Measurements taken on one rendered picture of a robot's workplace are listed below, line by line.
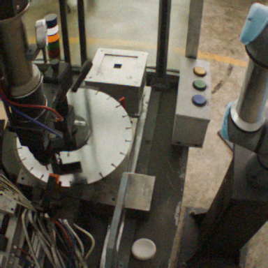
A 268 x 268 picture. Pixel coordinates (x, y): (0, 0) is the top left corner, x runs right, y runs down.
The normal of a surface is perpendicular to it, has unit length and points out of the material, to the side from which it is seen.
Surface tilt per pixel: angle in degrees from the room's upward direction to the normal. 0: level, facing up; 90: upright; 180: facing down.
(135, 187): 0
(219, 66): 0
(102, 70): 0
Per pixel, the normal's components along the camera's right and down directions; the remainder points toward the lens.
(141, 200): 0.01, -0.61
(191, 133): -0.17, 0.78
